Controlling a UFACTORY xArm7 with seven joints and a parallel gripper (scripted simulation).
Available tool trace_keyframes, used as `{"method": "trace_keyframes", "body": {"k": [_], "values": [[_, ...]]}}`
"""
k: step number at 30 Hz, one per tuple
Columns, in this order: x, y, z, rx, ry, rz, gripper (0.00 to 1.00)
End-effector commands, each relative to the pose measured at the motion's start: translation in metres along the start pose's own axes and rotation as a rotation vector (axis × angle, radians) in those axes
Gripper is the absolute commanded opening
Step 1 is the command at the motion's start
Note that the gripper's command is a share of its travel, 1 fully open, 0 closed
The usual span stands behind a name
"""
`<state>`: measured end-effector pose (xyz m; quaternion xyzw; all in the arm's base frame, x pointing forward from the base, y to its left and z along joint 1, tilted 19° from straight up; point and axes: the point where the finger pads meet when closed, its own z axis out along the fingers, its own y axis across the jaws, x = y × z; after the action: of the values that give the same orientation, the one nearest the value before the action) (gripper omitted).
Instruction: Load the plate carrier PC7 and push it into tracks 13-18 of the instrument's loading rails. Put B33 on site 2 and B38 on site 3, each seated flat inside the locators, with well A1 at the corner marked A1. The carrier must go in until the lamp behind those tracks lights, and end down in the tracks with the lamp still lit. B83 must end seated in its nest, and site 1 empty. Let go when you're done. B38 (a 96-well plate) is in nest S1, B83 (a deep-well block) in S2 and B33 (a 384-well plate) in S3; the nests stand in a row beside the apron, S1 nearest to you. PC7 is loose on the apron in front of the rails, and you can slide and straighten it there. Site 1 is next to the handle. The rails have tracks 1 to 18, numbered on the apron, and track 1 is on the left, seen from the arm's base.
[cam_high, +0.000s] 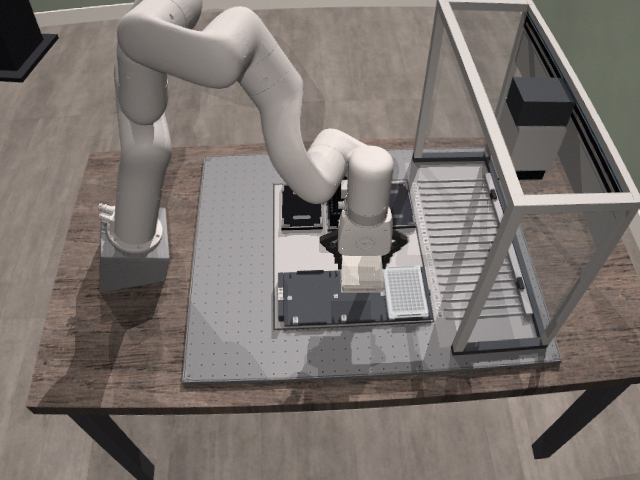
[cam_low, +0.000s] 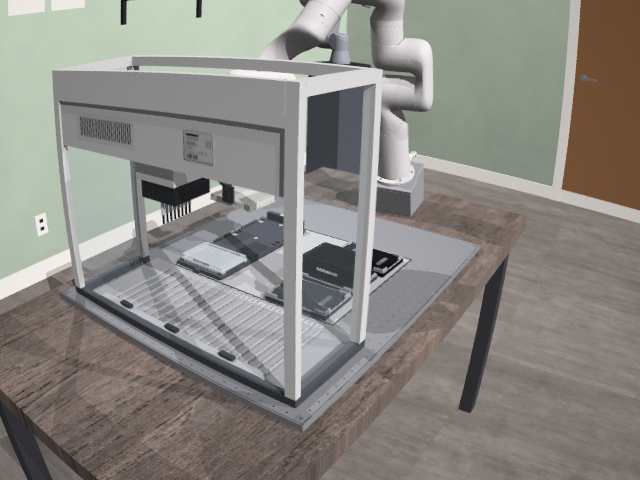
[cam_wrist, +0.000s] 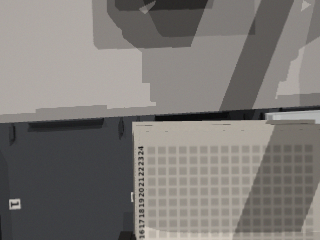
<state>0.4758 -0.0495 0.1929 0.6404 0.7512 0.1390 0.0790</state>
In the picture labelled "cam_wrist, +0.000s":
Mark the clear well plate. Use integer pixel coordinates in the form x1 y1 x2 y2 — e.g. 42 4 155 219
265 110 320 124

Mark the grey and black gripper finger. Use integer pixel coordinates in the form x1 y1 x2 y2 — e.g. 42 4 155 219
118 231 136 240

